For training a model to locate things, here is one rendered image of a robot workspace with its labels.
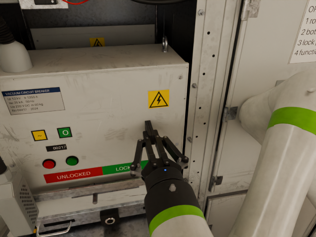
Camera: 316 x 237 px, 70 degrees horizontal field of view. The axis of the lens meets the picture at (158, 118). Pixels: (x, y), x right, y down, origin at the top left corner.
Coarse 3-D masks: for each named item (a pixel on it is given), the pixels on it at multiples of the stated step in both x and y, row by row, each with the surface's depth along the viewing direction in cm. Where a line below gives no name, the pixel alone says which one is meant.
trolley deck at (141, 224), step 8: (128, 216) 80; (136, 216) 80; (144, 216) 80; (88, 224) 78; (96, 224) 78; (112, 224) 78; (120, 224) 78; (128, 224) 78; (136, 224) 78; (144, 224) 78; (40, 232) 75; (48, 232) 75; (72, 232) 75; (80, 232) 75; (88, 232) 75; (96, 232) 75; (104, 232) 75; (112, 232) 75; (120, 232) 75; (128, 232) 75; (136, 232) 75; (144, 232) 75
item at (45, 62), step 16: (64, 48) 67; (80, 48) 67; (96, 48) 67; (112, 48) 67; (128, 48) 67; (144, 48) 67; (160, 48) 67; (32, 64) 55; (48, 64) 55; (64, 64) 55; (80, 64) 55; (96, 64) 55; (112, 64) 55; (128, 64) 55; (144, 64) 55; (160, 64) 53; (176, 64) 54
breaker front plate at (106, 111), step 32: (0, 96) 49; (64, 96) 52; (96, 96) 54; (128, 96) 56; (0, 128) 53; (32, 128) 55; (96, 128) 58; (128, 128) 60; (160, 128) 63; (32, 160) 60; (64, 160) 62; (96, 160) 64; (128, 160) 66; (32, 192) 65; (128, 192) 74
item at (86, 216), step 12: (120, 204) 75; (132, 204) 75; (48, 216) 71; (60, 216) 71; (72, 216) 72; (84, 216) 73; (96, 216) 75; (120, 216) 77; (48, 228) 73; (60, 228) 74
